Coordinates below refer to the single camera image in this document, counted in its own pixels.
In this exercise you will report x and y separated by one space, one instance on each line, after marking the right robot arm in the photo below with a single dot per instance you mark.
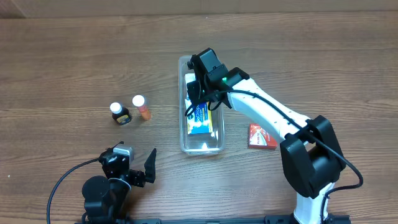
312 159

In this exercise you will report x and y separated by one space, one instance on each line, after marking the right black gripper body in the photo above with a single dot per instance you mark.
193 90

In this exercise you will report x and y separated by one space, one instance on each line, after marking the clear plastic container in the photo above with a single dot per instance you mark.
197 144

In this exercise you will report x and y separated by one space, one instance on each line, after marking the orange pill bottle white cap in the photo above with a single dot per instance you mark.
140 103

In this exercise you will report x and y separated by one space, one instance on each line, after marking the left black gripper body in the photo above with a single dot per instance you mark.
137 177

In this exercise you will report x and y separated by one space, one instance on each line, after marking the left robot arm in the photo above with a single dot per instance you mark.
106 195

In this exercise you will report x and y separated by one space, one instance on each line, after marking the red medicine box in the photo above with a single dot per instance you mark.
259 138

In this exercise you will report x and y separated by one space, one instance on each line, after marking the dark brown syrup bottle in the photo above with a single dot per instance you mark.
120 114

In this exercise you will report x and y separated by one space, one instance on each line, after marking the blue VapoDrops box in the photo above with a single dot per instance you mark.
199 120

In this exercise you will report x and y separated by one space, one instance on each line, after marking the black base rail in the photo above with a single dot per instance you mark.
214 220

